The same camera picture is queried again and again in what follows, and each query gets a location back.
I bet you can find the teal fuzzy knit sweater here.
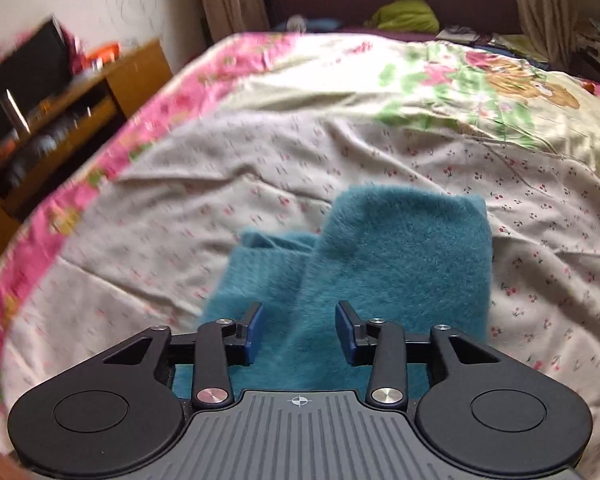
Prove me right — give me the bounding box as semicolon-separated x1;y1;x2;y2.
204;185;492;391

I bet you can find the cherry print bed sheet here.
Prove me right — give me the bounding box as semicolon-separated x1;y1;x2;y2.
0;113;600;479

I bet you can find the wooden TV cabinet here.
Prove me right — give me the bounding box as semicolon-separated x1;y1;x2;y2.
0;39;172;257

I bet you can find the pink floral quilt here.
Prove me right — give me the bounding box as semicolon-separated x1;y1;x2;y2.
0;34;600;422

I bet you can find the orange red toy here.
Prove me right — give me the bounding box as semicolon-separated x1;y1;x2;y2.
76;41;122;74

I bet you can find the green pillow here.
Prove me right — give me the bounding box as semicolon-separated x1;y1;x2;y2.
364;0;440;35

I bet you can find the black television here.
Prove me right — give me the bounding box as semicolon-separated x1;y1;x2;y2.
0;18;72;142

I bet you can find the cluttered nightstand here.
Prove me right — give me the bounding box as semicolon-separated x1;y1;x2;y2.
572;18;600;84

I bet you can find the beige right curtain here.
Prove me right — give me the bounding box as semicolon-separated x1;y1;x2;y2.
516;0;578;72

